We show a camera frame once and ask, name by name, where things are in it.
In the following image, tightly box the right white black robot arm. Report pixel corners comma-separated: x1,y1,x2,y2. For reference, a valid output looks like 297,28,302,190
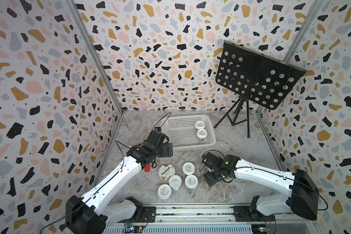
202,152,319,221

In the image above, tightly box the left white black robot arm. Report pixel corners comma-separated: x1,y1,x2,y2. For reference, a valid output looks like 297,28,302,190
65,127,173,234

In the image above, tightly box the Chobani yogurt cup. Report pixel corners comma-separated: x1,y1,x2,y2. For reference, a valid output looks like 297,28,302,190
158,164,175,180

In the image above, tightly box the upper middle white yogurt cup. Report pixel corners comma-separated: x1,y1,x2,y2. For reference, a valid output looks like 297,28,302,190
182,162,196,176

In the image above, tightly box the centre white yogurt cup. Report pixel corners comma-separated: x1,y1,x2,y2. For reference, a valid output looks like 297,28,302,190
185,175,199,189

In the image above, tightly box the white plastic basket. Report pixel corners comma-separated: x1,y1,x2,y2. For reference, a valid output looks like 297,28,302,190
161,115,216,152

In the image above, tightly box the white teardrop lid yogurt cup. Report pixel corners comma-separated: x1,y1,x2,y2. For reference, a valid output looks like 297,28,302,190
169,175,182,190

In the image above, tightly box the front left white yogurt cup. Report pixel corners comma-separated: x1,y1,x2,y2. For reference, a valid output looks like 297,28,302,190
158,184,172,199

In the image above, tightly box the red tag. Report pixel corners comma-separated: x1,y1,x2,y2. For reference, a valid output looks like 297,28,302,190
144,164,151,173

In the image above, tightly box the black perforated music stand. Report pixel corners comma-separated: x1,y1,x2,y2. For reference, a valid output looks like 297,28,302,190
215,41,307,126

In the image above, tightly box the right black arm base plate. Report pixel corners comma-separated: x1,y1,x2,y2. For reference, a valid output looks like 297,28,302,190
233,206,275,222

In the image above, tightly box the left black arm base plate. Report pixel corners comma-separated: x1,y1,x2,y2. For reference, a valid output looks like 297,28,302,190
125,206,157,223

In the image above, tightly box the aluminium front rail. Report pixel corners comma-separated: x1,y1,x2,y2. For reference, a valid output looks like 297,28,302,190
104,203,322,234

